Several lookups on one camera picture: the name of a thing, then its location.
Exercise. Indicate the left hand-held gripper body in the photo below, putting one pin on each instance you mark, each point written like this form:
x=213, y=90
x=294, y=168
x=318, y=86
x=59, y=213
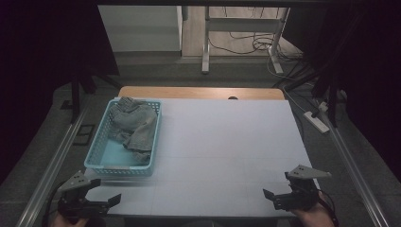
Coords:
x=74, y=183

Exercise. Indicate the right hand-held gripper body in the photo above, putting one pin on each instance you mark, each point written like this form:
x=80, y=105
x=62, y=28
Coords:
x=304, y=171

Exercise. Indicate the light blue plastic basket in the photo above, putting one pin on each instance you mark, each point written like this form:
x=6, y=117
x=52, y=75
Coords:
x=113, y=156

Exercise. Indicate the faded denim garment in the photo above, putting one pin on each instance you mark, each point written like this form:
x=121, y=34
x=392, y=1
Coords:
x=135, y=123

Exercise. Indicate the person's left hand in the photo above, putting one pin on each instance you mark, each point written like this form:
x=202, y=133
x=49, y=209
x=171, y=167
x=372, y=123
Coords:
x=67, y=223

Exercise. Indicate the person's right hand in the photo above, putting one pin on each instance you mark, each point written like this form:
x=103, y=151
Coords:
x=315, y=217

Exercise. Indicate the white power strip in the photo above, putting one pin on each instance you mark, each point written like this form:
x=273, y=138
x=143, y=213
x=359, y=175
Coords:
x=316, y=122

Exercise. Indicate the white table mat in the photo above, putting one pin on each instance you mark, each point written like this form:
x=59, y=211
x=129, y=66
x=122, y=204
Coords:
x=236, y=142

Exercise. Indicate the white plug adapter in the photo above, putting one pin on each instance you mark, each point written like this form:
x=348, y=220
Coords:
x=323, y=106

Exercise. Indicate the dark table grommet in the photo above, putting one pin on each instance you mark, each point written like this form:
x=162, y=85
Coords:
x=232, y=97

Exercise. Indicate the white cabinet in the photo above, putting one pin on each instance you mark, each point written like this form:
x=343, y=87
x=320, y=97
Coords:
x=142, y=28

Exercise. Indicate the aluminium rail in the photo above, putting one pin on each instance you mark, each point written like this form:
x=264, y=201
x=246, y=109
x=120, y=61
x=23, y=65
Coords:
x=356, y=176
x=50, y=170

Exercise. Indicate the white desk frame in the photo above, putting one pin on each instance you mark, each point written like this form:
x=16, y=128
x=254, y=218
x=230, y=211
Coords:
x=206, y=41

